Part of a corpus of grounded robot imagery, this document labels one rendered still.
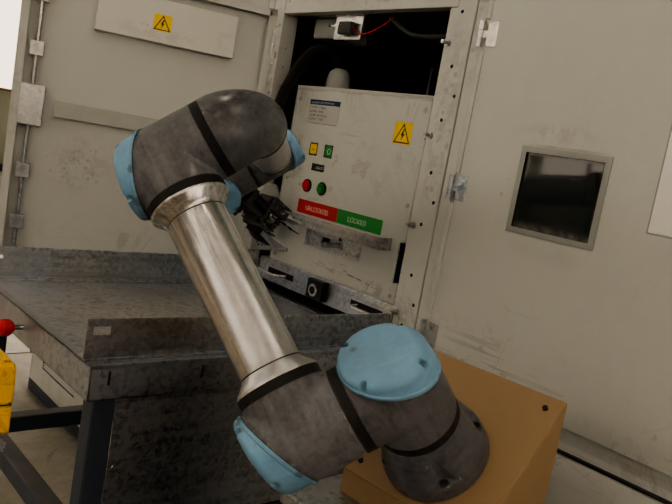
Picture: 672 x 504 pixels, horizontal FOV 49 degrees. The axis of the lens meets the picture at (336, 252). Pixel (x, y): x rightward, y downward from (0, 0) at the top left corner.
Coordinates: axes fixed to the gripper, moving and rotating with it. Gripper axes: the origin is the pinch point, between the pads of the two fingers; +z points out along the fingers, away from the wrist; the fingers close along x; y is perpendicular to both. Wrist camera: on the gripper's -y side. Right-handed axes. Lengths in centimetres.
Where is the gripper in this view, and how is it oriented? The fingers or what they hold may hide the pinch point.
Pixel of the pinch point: (287, 238)
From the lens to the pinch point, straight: 172.6
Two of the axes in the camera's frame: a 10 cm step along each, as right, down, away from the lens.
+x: 5.2, -8.2, 2.2
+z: 5.6, 5.2, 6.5
